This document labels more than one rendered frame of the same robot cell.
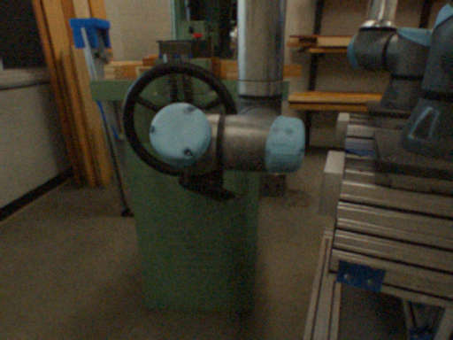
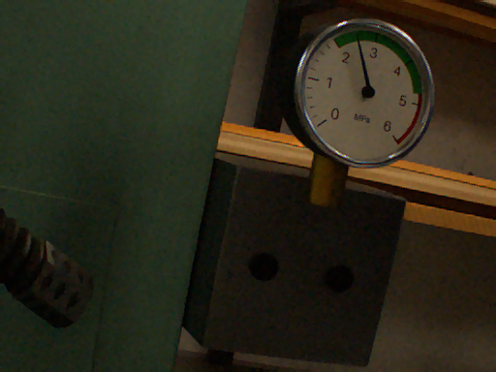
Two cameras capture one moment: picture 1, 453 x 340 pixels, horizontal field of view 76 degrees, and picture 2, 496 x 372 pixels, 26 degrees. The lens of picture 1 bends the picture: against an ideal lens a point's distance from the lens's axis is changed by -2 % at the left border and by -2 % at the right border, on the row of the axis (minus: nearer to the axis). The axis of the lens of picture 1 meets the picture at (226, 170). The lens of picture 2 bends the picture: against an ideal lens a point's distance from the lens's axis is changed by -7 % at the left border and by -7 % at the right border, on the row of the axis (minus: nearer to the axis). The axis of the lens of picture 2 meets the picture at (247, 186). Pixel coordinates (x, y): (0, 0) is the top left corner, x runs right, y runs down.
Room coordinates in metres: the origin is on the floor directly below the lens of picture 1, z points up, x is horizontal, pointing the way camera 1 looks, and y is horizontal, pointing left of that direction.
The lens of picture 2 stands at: (0.41, 0.03, 0.64)
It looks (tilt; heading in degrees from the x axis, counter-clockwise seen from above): 3 degrees down; 342
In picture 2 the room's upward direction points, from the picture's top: 11 degrees clockwise
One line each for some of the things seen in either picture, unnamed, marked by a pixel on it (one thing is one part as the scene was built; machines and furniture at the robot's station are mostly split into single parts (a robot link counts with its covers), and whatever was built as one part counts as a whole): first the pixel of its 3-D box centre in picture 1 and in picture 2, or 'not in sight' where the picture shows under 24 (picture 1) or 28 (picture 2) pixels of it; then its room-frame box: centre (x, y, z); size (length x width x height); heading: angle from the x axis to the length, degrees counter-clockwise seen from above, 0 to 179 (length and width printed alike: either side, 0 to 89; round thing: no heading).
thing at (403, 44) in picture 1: (413, 50); not in sight; (0.94, -0.57, 0.98); 0.13 x 0.12 x 0.14; 34
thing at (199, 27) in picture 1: (196, 36); not in sight; (1.09, 0.10, 1.03); 0.14 x 0.07 x 0.09; 178
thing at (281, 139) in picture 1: (260, 141); not in sight; (0.40, -0.05, 0.86); 0.11 x 0.11 x 0.08; 84
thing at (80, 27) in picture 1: (112, 123); not in sight; (1.78, 0.70, 0.58); 0.27 x 0.25 x 1.16; 85
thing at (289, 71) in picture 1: (203, 70); not in sight; (1.07, 0.08, 0.92); 0.67 x 0.02 x 0.04; 88
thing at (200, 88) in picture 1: (185, 75); not in sight; (0.88, 0.12, 0.92); 0.15 x 0.13 x 0.09; 88
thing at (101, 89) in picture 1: (190, 88); not in sight; (0.96, 0.11, 0.87); 0.61 x 0.30 x 0.06; 88
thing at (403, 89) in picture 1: (408, 90); not in sight; (0.94, -0.57, 0.87); 0.15 x 0.15 x 0.10
